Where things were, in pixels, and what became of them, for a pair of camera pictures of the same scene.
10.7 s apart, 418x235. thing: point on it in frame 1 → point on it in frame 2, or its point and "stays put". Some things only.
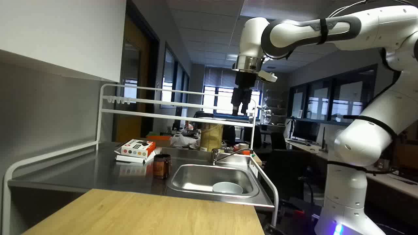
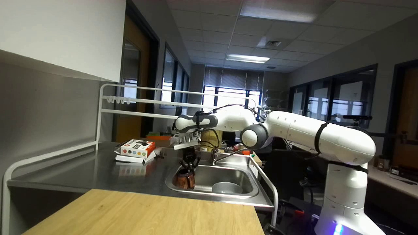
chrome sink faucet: [217, 156] stays put
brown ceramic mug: [161, 166] → [184, 181]
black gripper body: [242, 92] → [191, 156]
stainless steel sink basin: [200, 179] stays put
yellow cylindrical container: [212, 136] stays put
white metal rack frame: [99, 134] stays put
